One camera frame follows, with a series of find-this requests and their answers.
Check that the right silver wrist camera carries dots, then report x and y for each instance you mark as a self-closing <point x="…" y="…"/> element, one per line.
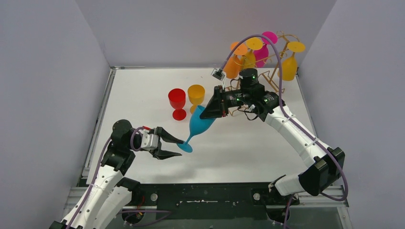
<point x="219" y="74"/>

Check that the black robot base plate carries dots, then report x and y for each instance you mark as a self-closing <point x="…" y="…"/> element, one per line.
<point x="213" y="201"/>

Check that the yellow wine glass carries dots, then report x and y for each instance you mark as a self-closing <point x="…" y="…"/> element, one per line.
<point x="249" y="58"/>
<point x="290" y="65"/>
<point x="196" y="95"/>

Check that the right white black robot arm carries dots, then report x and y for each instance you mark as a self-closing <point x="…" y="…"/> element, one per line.
<point x="324" y="164"/>

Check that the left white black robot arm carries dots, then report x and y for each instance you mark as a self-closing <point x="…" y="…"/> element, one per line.
<point x="109" y="190"/>

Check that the red wine glass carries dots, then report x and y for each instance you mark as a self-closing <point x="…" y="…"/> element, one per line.
<point x="177" y="99"/>

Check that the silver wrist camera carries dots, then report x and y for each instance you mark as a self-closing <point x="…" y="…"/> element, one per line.
<point x="150" y="140"/>
<point x="219" y="74"/>

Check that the yellow wine glass behind orange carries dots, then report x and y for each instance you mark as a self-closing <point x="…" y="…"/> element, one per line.
<point x="249" y="58"/>

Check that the magenta wine glass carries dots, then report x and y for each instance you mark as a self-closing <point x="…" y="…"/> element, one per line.
<point x="262" y="54"/>

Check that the cyan wine glass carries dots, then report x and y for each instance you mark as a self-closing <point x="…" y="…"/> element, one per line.
<point x="196" y="126"/>

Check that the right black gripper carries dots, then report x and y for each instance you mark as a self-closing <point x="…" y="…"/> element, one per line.
<point x="217" y="108"/>

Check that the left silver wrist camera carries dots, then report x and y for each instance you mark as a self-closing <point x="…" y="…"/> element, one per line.
<point x="150" y="140"/>

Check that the gold wire glass rack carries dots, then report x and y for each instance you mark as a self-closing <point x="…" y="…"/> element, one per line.
<point x="269" y="76"/>

